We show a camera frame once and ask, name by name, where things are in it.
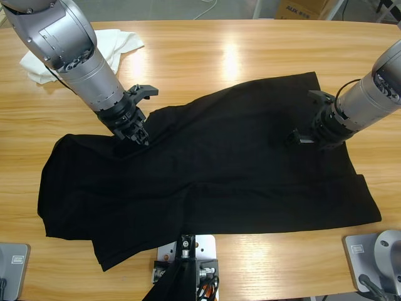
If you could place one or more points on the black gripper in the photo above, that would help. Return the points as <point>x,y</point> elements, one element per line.
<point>330,131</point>
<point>123,117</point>

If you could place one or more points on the black t-shirt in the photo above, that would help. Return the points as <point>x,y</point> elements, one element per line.
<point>203,156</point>

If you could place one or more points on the white folded garment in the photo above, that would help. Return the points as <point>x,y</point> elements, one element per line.
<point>125,40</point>

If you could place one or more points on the cardboard box with blue print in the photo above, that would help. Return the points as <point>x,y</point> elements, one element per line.
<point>300,9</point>

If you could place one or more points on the silver bolt knob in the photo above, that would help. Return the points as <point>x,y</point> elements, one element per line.
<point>206,272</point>
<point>159,274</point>

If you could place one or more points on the wooden pallet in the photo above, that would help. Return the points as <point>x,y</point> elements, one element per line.
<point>2,20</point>

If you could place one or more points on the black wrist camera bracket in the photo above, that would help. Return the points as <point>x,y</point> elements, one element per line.
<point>144,91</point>
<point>321,98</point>

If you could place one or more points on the white mount plate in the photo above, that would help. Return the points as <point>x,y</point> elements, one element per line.
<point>206,246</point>

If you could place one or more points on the white metal post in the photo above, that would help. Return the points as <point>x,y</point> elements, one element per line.
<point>258,9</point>

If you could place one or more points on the white slanted frame leg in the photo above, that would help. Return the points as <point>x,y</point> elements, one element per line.
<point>338,7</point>

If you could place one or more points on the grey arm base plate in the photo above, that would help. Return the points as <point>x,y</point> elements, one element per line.
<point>17,272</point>
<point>360,260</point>

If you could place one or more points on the black camera post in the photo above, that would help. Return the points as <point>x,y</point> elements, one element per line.
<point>185,279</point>

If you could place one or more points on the black chair frame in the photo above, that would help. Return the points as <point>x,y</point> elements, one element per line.
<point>388,6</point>

